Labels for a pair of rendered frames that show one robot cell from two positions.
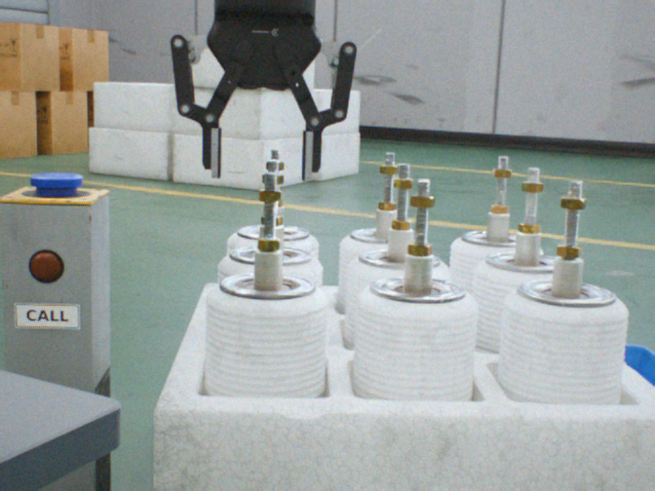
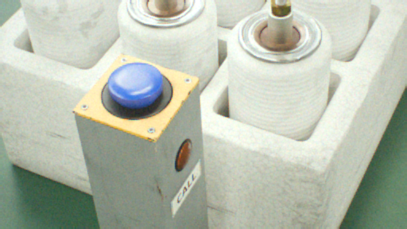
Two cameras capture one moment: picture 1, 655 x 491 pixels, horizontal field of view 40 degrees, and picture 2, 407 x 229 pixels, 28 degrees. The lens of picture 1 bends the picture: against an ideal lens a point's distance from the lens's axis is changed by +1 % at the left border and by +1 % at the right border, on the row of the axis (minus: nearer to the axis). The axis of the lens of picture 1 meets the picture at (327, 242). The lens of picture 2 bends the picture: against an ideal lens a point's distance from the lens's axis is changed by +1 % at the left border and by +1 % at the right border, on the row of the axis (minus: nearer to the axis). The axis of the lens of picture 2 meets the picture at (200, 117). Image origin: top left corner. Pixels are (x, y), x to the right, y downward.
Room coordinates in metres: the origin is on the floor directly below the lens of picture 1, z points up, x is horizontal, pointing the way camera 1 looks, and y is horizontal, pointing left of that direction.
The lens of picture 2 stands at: (0.44, 0.55, 0.73)
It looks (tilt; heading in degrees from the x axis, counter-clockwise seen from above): 46 degrees down; 303
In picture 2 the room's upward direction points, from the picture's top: 4 degrees counter-clockwise
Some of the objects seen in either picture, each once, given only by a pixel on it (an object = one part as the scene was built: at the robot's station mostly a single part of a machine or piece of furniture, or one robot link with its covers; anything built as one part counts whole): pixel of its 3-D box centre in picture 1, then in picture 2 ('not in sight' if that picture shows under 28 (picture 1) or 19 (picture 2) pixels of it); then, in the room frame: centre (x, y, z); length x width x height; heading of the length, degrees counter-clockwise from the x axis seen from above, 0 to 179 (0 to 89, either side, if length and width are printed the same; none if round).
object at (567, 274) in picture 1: (566, 279); not in sight; (0.69, -0.19, 0.26); 0.02 x 0.02 x 0.03
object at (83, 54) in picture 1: (69, 59); not in sight; (4.57, 1.33, 0.45); 0.30 x 0.24 x 0.30; 60
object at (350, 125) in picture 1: (299, 110); not in sight; (3.83, 0.14, 0.27); 0.39 x 0.39 x 0.18; 64
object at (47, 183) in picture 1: (57, 187); (136, 88); (0.71, 0.22, 0.32); 0.04 x 0.04 x 0.02
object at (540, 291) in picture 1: (565, 294); not in sight; (0.69, -0.19, 0.25); 0.08 x 0.08 x 0.01
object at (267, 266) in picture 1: (268, 271); (280, 25); (0.68, 0.05, 0.26); 0.02 x 0.02 x 0.03
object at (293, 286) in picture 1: (267, 286); (279, 36); (0.68, 0.05, 0.25); 0.08 x 0.08 x 0.01
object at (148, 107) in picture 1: (163, 106); not in sight; (3.67, 0.69, 0.27); 0.39 x 0.39 x 0.18; 64
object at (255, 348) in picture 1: (264, 397); (277, 106); (0.68, 0.05, 0.16); 0.10 x 0.10 x 0.18
